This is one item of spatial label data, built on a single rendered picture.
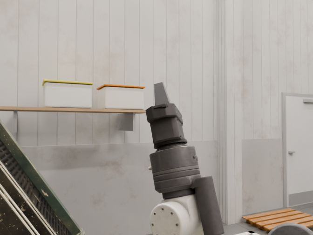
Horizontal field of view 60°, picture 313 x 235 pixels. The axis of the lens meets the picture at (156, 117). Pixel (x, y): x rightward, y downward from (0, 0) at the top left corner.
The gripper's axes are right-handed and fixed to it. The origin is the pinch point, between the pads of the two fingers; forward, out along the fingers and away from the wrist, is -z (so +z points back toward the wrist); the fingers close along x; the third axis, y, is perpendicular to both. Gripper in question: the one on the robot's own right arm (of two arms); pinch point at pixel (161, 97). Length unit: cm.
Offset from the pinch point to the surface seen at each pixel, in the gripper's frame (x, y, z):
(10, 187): -25, 58, 9
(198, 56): -356, -12, -170
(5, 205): -12, 48, 15
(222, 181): -406, -5, 26
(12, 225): -13, 48, 20
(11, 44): -191, 193, -170
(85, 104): -202, 115, -80
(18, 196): -27, 56, 12
